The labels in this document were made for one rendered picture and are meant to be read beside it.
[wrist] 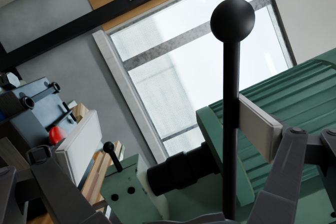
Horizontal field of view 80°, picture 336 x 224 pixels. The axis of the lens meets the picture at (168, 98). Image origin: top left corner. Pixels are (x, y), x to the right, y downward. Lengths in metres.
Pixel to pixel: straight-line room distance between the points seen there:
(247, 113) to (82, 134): 0.13
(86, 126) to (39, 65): 1.76
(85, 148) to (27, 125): 0.13
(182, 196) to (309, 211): 0.22
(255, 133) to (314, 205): 0.28
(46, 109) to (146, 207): 0.23
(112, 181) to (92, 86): 1.42
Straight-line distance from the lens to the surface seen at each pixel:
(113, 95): 1.72
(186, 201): 0.46
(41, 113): 0.33
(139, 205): 0.39
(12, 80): 0.38
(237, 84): 0.18
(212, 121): 0.32
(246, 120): 0.18
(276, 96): 0.35
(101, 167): 0.54
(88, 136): 0.18
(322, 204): 0.45
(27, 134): 0.28
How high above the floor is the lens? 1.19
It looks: 3 degrees down
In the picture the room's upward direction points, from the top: 65 degrees clockwise
